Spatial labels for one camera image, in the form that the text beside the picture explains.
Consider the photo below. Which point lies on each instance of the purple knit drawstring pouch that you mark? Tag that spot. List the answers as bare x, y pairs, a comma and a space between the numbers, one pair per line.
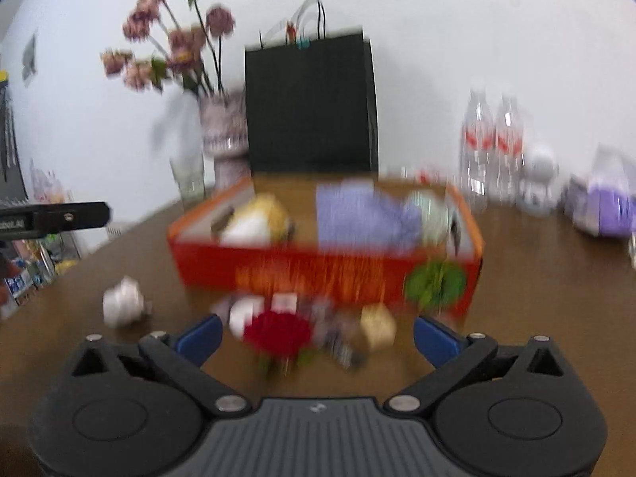
354, 215

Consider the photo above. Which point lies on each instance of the right clear water bottle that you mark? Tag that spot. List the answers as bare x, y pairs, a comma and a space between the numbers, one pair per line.
507, 160

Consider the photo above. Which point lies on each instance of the red fabric rose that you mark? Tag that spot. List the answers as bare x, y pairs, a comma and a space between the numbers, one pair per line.
278, 339

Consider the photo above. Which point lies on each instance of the clear drinking glass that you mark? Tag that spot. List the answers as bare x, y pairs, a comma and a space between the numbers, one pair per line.
189, 176

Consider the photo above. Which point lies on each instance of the purple tissue pack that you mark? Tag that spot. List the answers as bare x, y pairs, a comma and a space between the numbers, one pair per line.
603, 203

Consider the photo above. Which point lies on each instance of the crumpled white tissue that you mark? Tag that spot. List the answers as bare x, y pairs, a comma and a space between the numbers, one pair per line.
124, 304

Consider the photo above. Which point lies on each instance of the white round cap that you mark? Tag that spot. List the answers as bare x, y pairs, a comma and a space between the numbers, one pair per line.
242, 313

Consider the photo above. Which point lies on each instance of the white and tan plush toy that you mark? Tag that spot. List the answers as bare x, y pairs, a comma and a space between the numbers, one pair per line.
262, 221

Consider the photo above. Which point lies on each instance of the dried pink flower bouquet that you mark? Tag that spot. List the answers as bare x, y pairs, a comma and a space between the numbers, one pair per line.
190, 56

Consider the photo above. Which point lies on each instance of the left clear water bottle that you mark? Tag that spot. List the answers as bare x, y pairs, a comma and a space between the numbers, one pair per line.
476, 144

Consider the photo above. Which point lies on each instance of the clear water bottle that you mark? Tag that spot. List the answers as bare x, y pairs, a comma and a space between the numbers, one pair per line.
507, 160
476, 144

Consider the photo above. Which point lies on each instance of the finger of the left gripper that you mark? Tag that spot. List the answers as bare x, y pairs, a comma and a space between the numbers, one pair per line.
75, 216

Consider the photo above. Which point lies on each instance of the red cardboard pumpkin box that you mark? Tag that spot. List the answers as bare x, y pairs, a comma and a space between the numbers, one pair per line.
431, 278

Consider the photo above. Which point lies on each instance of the white robot figurine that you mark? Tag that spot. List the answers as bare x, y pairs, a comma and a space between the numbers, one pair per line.
538, 171

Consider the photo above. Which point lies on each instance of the purple ceramic vase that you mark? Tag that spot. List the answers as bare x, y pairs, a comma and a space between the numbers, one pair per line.
225, 136

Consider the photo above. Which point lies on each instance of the iridescent plastic bag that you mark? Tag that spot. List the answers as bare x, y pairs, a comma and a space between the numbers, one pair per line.
436, 217

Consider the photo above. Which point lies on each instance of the black paper shopping bag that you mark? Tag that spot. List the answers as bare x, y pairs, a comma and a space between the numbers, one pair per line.
310, 98

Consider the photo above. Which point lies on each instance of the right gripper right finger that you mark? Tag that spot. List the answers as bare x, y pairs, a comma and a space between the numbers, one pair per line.
456, 360

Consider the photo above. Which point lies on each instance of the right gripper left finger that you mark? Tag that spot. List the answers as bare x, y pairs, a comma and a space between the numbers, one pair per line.
178, 360

